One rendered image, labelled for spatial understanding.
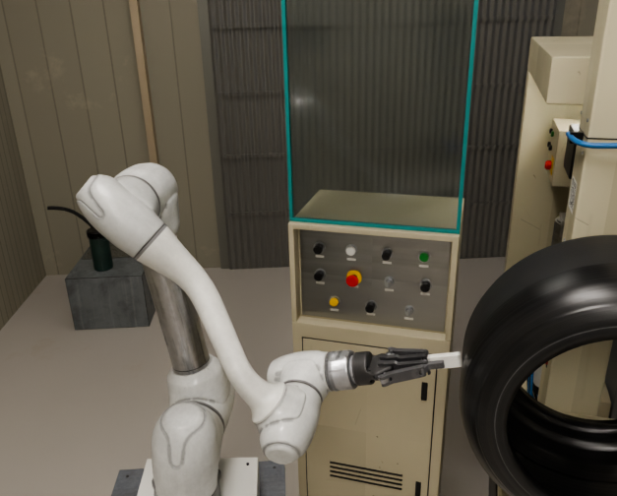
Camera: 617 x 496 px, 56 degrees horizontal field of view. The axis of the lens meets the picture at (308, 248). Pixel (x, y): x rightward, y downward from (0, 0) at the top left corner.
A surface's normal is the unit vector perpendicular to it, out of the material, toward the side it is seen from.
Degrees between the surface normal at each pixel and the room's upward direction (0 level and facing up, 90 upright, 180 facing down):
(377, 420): 90
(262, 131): 90
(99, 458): 0
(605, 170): 90
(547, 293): 36
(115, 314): 90
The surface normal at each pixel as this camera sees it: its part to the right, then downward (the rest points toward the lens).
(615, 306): -0.36, -0.43
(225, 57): 0.06, 0.38
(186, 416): 0.03, -0.88
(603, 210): -0.28, 0.37
